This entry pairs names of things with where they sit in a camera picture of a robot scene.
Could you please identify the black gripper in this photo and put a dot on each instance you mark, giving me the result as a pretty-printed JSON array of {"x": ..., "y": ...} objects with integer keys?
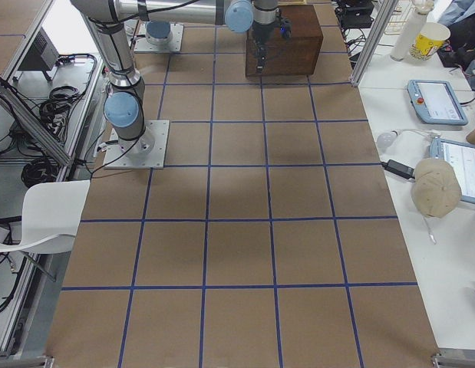
[{"x": 260, "y": 34}]

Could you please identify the dark wooden drawer cabinet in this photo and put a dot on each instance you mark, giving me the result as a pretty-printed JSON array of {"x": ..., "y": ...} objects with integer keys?
[{"x": 294, "y": 46}]

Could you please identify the white light bulb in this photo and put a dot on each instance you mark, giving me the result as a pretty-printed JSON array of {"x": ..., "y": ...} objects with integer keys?
[{"x": 386, "y": 139}]

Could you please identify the white paper roll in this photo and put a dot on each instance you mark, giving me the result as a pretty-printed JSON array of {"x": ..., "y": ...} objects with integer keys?
[{"x": 411, "y": 29}]

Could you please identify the yellow paper popcorn cup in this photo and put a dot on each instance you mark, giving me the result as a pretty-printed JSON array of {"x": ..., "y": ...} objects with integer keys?
[{"x": 430, "y": 39}]

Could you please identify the black power adapter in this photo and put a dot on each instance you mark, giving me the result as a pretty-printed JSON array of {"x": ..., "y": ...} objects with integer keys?
[{"x": 399, "y": 169}]

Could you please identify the upper blue teach pendant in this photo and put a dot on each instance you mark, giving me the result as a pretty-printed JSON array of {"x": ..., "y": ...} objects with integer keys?
[{"x": 435, "y": 102}]

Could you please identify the blue teach pendant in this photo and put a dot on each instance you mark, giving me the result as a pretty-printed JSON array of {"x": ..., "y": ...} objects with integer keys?
[
  {"x": 435, "y": 102},
  {"x": 462, "y": 158}
]

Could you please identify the grey control box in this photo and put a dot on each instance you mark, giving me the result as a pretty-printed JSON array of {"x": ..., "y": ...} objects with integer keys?
[{"x": 41, "y": 56}]

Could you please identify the beige baseball cap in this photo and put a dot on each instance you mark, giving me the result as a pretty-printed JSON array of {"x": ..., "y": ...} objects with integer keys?
[{"x": 436, "y": 191}]

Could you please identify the lower blue teach pendant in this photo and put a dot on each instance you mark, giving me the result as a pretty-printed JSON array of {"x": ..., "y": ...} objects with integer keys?
[{"x": 462, "y": 158}]

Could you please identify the white plastic chair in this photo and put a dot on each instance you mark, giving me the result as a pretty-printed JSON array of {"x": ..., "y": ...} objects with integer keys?
[{"x": 51, "y": 214}]

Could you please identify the aluminium frame post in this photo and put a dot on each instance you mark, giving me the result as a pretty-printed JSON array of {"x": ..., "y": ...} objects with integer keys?
[{"x": 383, "y": 16}]

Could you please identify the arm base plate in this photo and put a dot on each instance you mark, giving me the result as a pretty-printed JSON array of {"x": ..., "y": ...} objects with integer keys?
[
  {"x": 145, "y": 42},
  {"x": 147, "y": 152}
]

